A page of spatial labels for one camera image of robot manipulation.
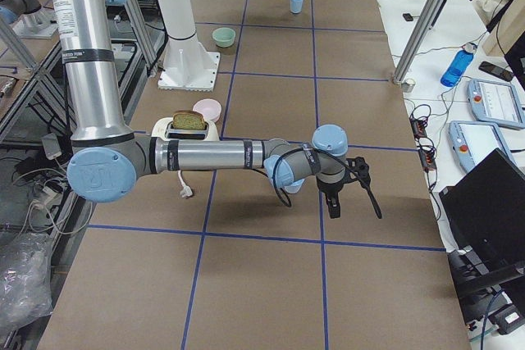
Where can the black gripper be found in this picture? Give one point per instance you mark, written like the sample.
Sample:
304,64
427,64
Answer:
330,190

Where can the blue cup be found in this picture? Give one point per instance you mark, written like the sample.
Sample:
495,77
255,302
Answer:
293,188
296,6

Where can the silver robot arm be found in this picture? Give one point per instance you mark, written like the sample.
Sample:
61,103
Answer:
29,18
109,157

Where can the small metal clamp block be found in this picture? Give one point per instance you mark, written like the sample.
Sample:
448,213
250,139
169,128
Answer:
408,85

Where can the white toaster plug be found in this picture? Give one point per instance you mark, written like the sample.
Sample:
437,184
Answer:
185,190

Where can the pink bowl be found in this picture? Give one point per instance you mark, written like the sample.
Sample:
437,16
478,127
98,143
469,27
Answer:
209,108

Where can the near teach pendant tablet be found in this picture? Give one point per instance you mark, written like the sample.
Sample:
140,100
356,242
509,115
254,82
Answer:
472,141

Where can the teach pendant tablet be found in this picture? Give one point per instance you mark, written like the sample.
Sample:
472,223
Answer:
472,141
496,102

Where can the black laptop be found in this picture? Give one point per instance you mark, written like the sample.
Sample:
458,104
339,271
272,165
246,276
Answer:
485,209

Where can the toast slice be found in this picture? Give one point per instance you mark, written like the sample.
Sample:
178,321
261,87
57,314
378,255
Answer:
188,120

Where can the blue water bottle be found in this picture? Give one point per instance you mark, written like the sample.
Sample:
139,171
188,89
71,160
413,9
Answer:
459,65

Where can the cream toaster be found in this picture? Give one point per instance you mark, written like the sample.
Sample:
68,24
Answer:
164,130

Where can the far teach pendant tablet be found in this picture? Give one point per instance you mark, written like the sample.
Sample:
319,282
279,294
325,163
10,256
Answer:
496,102

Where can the green bowl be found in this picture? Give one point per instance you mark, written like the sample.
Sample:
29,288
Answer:
224,37

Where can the black smartphone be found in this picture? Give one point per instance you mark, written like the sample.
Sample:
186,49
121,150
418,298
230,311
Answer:
496,71

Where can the crumpled clear plastic bag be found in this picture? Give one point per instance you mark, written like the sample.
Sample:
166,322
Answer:
25,281

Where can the white pedestal column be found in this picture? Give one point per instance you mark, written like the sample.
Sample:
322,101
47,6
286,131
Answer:
187,65

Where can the aluminium frame post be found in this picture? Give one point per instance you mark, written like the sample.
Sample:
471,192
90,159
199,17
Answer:
416,38

